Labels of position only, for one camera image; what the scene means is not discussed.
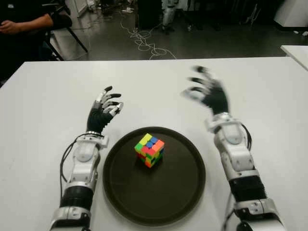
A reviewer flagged metal folding stand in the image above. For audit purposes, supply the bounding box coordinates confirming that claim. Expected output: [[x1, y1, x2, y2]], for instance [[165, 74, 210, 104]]
[[244, 0, 262, 25]]

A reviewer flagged multicoloured Rubik's cube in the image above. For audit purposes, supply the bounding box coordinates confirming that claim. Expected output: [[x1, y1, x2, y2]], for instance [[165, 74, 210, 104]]
[[134, 133, 166, 168]]

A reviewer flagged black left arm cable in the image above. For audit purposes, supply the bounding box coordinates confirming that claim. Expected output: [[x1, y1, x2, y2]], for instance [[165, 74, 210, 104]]
[[59, 141, 77, 183]]

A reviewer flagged black cabinet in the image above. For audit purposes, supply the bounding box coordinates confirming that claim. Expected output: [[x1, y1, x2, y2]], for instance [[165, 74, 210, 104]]
[[137, 0, 163, 29]]

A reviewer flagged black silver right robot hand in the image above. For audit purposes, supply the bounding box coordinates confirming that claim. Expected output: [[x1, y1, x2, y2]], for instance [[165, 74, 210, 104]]
[[180, 65, 231, 118]]

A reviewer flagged dark brown round plate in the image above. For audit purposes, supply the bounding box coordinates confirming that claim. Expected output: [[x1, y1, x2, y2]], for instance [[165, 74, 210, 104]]
[[102, 126, 206, 227]]

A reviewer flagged black metal chair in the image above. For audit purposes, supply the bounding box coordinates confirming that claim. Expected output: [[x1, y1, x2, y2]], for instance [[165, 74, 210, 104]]
[[39, 24, 89, 61]]

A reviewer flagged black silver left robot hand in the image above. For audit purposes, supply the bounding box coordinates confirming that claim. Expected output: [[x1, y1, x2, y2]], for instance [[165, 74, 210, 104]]
[[86, 85, 124, 135]]

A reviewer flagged white cabinet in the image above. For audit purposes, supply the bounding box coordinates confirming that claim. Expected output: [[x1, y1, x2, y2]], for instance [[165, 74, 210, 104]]
[[273, 0, 308, 27]]

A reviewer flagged white side table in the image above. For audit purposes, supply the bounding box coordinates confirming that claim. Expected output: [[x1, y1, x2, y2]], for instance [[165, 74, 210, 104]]
[[280, 44, 308, 70]]

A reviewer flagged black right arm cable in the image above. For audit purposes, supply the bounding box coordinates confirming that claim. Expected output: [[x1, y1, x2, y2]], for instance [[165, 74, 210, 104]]
[[244, 125, 254, 153]]

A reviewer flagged white board panel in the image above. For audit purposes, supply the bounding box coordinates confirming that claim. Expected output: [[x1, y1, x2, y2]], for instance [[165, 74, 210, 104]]
[[64, 0, 89, 17]]

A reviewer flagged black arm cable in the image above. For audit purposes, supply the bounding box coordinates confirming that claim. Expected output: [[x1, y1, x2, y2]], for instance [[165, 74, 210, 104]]
[[244, 125, 254, 153], [59, 141, 77, 183]]

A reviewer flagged seated person in black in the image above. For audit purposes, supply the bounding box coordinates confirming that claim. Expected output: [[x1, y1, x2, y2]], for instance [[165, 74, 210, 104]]
[[0, 0, 73, 82]]

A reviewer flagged tangled white floor cable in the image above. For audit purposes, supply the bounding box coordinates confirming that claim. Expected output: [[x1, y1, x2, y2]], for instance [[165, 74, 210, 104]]
[[119, 16, 178, 61]]

